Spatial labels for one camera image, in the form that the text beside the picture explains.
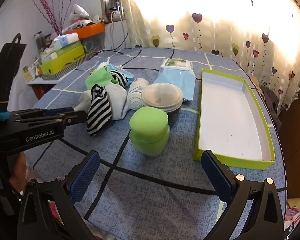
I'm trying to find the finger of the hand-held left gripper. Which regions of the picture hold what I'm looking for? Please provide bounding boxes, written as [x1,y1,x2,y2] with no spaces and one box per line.
[16,110,87,132]
[14,107,75,118]

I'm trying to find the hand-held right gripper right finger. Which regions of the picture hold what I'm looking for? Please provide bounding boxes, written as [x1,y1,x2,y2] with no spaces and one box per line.
[201,150,284,240]

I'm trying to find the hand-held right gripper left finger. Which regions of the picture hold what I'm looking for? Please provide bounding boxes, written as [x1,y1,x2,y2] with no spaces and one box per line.
[17,150,100,240]

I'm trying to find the black white striped sock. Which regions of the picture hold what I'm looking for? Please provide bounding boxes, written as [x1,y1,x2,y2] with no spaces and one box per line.
[87,84,112,137]
[109,71,129,88]

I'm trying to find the bright green sock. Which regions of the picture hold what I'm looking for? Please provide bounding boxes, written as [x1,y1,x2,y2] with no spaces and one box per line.
[85,66,113,90]

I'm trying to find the lime green cardboard box tray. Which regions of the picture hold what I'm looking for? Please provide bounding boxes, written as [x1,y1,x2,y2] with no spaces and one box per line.
[193,68,275,170]

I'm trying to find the person's left hand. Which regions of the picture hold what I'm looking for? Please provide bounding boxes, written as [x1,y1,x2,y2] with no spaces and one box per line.
[8,152,28,197]

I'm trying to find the small white sock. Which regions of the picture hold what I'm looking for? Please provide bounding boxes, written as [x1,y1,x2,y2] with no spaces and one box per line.
[74,90,93,111]

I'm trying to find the striped cardboard box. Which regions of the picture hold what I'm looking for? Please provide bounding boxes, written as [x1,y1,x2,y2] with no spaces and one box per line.
[41,50,95,81]

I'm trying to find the lime green closed box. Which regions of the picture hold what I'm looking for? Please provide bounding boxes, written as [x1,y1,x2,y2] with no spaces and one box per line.
[40,41,87,74]

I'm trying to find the blue checked bed sheet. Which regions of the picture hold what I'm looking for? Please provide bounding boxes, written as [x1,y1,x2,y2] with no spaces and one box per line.
[32,47,288,240]

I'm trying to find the white blue tissue pack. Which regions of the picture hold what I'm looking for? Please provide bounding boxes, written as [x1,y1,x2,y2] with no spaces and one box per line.
[51,33,80,49]

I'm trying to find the blue face mask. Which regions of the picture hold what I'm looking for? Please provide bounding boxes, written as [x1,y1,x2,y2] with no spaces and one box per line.
[107,64,135,81]

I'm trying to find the glass jar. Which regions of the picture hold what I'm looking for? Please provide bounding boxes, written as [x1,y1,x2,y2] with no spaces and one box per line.
[34,31,46,53]

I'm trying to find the green plastic container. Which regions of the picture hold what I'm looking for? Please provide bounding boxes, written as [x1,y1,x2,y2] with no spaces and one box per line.
[129,107,170,158]

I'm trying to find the orange plastic tray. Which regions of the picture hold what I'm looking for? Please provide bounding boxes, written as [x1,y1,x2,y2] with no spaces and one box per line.
[72,22,105,39]

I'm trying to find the colourful printed cloth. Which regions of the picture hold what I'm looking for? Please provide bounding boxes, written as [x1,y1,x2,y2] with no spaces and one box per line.
[285,199,300,230]

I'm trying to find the dark checked shirt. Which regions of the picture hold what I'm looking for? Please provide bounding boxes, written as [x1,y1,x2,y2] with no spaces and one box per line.
[260,85,283,131]

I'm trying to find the round clear lidded container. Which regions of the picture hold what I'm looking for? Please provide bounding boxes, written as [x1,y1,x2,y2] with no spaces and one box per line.
[142,82,184,113]

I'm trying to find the purple decorative branches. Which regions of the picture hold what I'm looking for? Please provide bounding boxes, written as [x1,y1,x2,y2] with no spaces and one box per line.
[32,0,70,35]

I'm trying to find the white plastic bag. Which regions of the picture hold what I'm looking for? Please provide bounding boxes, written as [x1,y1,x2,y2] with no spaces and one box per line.
[69,4,90,23]

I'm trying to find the tan knitted cloth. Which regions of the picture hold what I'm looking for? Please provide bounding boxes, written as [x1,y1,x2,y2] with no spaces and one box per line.
[250,75,263,93]

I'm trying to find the baby wipes pack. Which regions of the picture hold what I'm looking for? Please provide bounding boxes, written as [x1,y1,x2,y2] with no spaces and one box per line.
[154,69,196,103]

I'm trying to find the heart print curtain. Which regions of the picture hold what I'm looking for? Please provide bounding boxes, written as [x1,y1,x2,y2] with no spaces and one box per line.
[122,0,300,110]

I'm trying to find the black cable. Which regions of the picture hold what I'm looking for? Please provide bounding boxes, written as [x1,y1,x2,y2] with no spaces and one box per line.
[96,21,129,55]

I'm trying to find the white cable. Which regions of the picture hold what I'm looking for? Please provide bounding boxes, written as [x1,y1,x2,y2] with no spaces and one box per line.
[109,12,116,51]

